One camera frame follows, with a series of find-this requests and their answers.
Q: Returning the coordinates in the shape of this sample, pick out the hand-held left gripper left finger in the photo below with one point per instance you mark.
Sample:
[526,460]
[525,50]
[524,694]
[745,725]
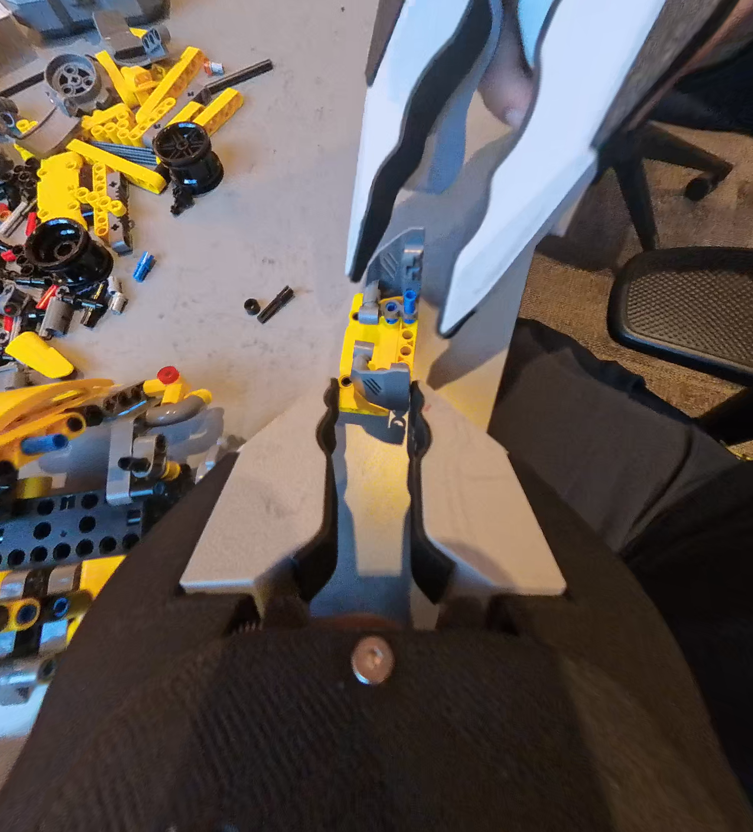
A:
[253,513]

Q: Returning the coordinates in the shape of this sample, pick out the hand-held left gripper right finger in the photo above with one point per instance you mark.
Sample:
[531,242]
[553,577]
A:
[487,513]

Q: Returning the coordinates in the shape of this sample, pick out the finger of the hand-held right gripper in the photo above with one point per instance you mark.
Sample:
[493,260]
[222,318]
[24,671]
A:
[396,97]
[565,130]

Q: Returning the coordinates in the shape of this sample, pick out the grey and yellow brick assembly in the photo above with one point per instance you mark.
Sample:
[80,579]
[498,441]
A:
[383,383]

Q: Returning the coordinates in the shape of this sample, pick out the yellow frame brick with pins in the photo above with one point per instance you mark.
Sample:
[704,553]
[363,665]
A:
[379,338]

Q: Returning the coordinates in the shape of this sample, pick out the yellow black brick vehicle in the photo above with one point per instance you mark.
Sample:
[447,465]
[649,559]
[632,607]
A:
[25,403]

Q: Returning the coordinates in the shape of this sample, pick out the small grey pin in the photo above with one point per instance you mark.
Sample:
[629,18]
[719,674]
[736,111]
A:
[116,299]

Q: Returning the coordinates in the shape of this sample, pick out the grey desk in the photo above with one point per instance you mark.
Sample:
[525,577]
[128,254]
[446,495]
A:
[272,227]

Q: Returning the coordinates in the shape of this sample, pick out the person's right hand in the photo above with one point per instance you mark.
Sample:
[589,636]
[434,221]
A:
[509,91]

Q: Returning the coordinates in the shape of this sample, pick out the person's grey trousers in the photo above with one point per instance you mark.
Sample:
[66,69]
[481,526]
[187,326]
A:
[578,422]

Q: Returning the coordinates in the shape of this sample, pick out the short black axle rod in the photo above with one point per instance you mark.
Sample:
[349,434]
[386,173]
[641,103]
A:
[240,75]

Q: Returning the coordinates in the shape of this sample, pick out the black axle pin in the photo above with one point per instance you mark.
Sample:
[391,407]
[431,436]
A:
[275,304]

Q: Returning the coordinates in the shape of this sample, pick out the short yellow beam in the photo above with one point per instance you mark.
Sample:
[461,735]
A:
[184,114]

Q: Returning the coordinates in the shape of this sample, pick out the black toy wheel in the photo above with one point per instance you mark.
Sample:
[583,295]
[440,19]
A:
[188,156]

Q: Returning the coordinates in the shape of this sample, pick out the black office chair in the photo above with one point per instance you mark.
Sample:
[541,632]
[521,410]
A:
[708,305]

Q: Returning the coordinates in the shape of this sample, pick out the long flat yellow beam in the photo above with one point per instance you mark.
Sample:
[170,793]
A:
[168,88]

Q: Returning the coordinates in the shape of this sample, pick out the black pin connector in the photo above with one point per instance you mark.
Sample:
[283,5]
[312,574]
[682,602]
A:
[182,200]

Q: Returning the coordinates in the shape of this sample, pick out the yellow curved panel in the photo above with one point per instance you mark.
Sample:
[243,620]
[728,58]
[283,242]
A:
[41,354]

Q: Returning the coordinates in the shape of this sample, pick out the blue pin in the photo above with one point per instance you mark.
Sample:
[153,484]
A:
[143,266]

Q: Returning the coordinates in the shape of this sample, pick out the grey curved panel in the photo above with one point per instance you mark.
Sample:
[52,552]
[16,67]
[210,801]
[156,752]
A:
[116,29]

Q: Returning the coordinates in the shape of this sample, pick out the long yellow holed liftarm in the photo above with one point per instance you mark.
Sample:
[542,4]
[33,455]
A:
[116,166]

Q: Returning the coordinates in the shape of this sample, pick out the grey remote controller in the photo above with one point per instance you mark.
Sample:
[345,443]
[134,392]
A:
[90,13]

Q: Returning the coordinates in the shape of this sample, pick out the black toothed wheel hub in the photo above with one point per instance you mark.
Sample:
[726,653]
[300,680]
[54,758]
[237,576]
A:
[67,250]

